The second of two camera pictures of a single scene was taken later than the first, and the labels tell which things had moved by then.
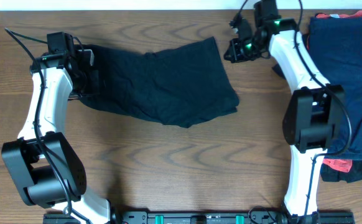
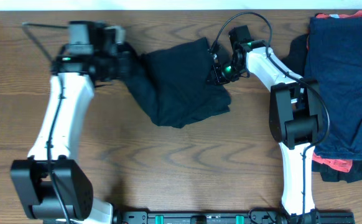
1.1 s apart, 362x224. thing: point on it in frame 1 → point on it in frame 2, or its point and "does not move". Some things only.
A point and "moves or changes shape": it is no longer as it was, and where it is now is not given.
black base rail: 207,218 does not move
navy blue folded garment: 348,48 does not move
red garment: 342,165 does not move
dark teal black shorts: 181,86 moves or changes shape
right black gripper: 236,56 → 215,71
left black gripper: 92,88 → 129,61
